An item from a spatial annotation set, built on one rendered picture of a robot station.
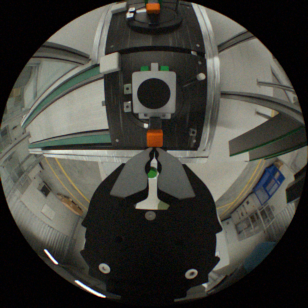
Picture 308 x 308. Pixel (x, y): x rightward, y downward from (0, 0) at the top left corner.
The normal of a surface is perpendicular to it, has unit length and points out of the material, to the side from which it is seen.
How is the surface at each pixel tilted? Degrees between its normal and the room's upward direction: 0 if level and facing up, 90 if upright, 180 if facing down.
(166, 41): 0
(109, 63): 0
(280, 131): 90
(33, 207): 90
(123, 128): 0
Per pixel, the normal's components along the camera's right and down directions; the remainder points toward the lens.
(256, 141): -0.99, -0.16
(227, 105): -0.04, 0.52
